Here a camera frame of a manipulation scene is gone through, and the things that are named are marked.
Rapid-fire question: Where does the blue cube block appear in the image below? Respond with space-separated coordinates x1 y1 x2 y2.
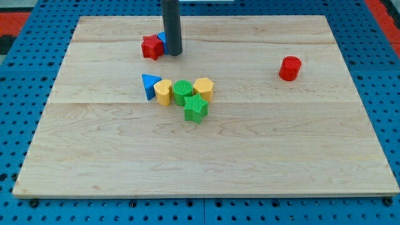
157 31 169 55

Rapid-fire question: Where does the green star block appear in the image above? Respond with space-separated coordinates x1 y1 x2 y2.
184 93 208 124

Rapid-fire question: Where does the yellow hexagon block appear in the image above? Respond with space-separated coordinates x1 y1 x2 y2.
193 77 214 103

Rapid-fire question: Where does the green cylinder block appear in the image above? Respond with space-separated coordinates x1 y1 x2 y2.
172 80 193 106

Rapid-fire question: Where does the yellow heart block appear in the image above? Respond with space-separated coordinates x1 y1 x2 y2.
153 79 173 106

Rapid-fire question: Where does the blue triangle block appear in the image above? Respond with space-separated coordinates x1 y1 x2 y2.
142 74 162 101

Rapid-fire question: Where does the red star block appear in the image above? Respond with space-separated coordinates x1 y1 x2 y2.
141 34 164 61

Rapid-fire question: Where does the red cylinder block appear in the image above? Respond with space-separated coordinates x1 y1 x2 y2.
278 56 302 81

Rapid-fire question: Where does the light wooden board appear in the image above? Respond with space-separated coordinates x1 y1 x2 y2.
12 16 399 199

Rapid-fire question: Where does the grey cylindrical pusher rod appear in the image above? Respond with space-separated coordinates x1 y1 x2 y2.
161 0 183 56

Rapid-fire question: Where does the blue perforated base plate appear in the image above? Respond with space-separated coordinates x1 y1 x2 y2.
1 0 399 224

